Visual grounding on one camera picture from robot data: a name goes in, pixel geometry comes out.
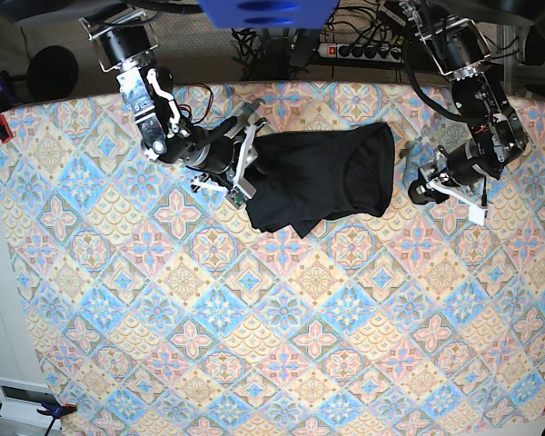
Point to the black round stool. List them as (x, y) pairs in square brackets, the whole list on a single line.
[(52, 74)]

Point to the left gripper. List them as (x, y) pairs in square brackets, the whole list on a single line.
[(460, 174)]

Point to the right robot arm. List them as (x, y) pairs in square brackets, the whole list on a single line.
[(123, 35)]

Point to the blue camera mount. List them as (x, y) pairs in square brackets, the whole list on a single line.
[(305, 14)]

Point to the patterned tablecloth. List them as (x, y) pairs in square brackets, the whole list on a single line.
[(159, 311)]

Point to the white power strip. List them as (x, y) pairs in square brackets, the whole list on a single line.
[(377, 53)]

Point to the white floor box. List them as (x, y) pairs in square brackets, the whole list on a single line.
[(20, 401)]

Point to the orange black clamp lower left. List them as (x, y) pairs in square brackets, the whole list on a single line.
[(56, 411)]

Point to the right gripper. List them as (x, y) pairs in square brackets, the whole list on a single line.
[(222, 158)]

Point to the black t-shirt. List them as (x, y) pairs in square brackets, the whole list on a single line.
[(326, 175)]

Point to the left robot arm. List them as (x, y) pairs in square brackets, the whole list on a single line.
[(447, 31)]

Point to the blue clamp far left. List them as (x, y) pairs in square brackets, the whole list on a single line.
[(7, 89)]

